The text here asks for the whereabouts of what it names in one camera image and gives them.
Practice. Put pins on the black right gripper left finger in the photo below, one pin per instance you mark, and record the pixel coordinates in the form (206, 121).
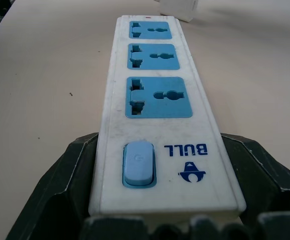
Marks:
(57, 190)

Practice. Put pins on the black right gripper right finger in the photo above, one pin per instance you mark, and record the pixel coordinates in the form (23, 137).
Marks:
(262, 175)

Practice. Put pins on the white blue power strip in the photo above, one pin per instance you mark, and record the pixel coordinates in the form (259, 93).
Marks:
(159, 130)

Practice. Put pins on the white charger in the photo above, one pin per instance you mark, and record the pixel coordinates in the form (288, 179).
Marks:
(177, 8)

